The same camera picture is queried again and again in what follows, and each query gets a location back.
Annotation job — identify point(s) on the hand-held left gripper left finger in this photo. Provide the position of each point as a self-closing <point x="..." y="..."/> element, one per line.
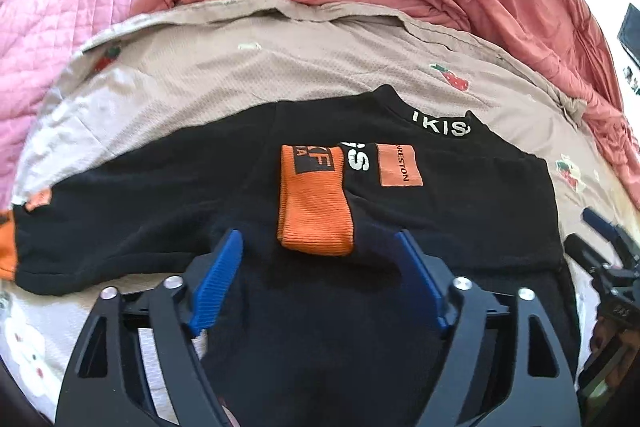
<point x="220" y="277"/>

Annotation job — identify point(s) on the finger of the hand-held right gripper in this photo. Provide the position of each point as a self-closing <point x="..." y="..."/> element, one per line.
<point x="596" y="221"/>
<point x="580" y="249"/>

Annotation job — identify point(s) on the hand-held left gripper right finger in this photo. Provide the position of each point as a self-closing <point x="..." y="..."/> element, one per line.
<point x="420" y="272"/>

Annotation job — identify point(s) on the black shirt with orange patches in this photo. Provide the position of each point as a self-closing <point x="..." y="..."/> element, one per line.
<point x="175" y="187"/>

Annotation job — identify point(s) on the black flat screen television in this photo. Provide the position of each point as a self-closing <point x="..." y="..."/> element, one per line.
<point x="630" y="32"/>

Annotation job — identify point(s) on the white floral bed sheet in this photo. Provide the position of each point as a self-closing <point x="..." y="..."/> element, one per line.
<point x="30" y="347"/>

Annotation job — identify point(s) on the beige strawberry print blanket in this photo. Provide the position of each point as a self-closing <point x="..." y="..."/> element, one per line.
<point x="300" y="57"/>

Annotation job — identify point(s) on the pink quilted blanket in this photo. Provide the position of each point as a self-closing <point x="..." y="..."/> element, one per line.
<point x="55" y="27"/>

